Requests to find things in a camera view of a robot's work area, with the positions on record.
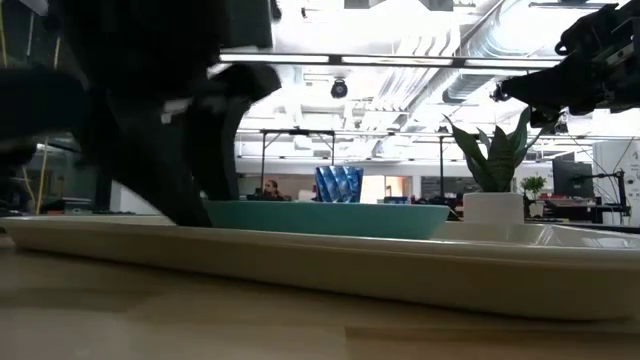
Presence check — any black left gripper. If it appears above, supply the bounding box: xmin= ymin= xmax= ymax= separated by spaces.
xmin=48 ymin=0 xmax=283 ymax=228

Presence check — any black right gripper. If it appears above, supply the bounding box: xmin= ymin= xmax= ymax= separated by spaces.
xmin=500 ymin=0 xmax=640 ymax=117

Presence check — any blue faceted plastic cup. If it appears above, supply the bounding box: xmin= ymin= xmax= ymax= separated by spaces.
xmin=314 ymin=165 xmax=365 ymax=204

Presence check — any teal shallow plate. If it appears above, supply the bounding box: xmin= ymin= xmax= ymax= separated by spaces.
xmin=203 ymin=199 xmax=451 ymax=241

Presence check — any cream rectangular serving tray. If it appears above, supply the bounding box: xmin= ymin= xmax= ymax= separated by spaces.
xmin=0 ymin=213 xmax=640 ymax=322

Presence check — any person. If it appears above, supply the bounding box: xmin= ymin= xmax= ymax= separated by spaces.
xmin=262 ymin=179 xmax=287 ymax=202

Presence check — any black computer monitor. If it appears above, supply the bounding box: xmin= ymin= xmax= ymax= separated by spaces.
xmin=551 ymin=158 xmax=595 ymax=199

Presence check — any green snake plant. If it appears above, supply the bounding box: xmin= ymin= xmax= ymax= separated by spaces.
xmin=443 ymin=105 xmax=559 ymax=195

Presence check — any white cabinet with stickers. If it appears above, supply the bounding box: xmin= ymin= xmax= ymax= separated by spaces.
xmin=591 ymin=139 xmax=640 ymax=227

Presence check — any small leafy potted plant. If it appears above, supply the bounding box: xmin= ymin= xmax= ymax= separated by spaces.
xmin=519 ymin=174 xmax=548 ymax=219

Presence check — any thin black pole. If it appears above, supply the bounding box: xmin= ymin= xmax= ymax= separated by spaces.
xmin=438 ymin=133 xmax=446 ymax=199

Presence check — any white round plant pot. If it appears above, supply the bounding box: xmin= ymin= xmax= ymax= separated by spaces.
xmin=462 ymin=191 xmax=526 ymax=225

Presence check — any black round ceiling spotlight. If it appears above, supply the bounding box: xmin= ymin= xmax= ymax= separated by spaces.
xmin=329 ymin=77 xmax=350 ymax=100

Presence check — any long ceiling light strip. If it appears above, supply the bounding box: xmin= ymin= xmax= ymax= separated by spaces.
xmin=218 ymin=52 xmax=566 ymax=70

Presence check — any silver ceiling air duct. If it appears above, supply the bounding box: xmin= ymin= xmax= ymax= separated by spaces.
xmin=442 ymin=0 xmax=581 ymax=105

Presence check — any black metal frame stand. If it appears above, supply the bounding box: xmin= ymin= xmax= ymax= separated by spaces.
xmin=258 ymin=128 xmax=337 ymax=197

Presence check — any yellow hanging cable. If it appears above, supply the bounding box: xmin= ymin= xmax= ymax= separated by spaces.
xmin=0 ymin=0 xmax=9 ymax=69
xmin=34 ymin=134 xmax=51 ymax=216

